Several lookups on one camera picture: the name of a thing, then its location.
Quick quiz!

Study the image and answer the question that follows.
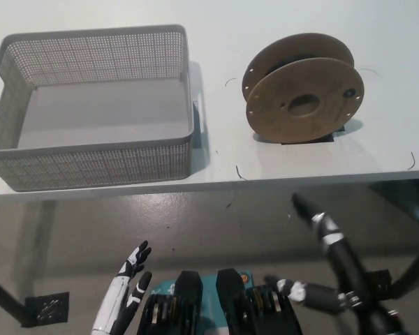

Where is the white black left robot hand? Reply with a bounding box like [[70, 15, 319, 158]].
[[91, 240, 153, 335]]

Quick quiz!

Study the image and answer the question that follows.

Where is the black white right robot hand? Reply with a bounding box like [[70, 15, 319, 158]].
[[264, 193, 372, 312]]

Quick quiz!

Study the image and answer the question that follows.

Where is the brown cardboard filament spool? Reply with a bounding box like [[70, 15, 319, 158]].
[[241, 32, 365, 144]]

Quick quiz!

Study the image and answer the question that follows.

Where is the black table foot plate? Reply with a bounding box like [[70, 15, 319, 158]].
[[367, 269, 392, 301], [20, 291, 71, 329]]

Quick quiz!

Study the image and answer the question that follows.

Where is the black ribbed robot body block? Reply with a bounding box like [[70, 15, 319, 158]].
[[216, 267, 303, 335], [135, 270, 204, 335]]

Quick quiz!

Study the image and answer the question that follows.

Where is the black tape patch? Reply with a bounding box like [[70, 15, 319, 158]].
[[253, 120, 346, 145]]

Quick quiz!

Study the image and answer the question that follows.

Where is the grey perforated storage basket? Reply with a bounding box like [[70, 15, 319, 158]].
[[0, 24, 197, 193]]

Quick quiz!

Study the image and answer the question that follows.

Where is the black table frame bar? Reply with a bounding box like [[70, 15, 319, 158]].
[[368, 179, 419, 242]]

